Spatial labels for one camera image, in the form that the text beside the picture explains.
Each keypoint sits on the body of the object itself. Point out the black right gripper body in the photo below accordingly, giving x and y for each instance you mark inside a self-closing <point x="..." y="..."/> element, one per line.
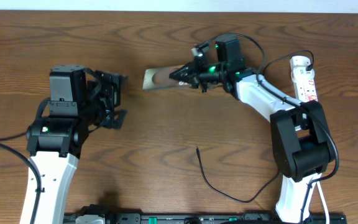
<point x="207" y="73"/>

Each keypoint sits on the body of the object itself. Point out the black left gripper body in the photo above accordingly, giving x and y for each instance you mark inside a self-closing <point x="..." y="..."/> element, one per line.
<point x="110" y="99"/>

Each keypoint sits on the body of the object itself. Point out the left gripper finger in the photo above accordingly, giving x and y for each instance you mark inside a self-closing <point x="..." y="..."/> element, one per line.
<point x="115" y="78"/>
<point x="116" y="119"/>

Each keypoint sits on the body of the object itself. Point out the bronze Galaxy smartphone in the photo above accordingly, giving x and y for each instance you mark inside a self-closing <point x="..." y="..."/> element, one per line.
<point x="158" y="79"/>

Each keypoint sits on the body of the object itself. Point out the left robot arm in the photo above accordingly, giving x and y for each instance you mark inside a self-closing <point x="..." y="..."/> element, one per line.
<point x="79" y="98"/>

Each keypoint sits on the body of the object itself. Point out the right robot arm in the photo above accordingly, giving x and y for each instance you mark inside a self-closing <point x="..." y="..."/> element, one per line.
<point x="301" y="142"/>

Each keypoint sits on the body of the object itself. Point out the white USB charger adapter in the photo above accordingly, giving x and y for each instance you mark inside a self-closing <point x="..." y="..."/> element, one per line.
<point x="299" y="65"/>

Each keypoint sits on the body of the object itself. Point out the white power strip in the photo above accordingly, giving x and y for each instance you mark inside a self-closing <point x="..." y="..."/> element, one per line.
<point x="304" y="85"/>

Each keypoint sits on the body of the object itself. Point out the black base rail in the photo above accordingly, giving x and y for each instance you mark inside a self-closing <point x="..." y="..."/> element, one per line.
<point x="101" y="214"/>

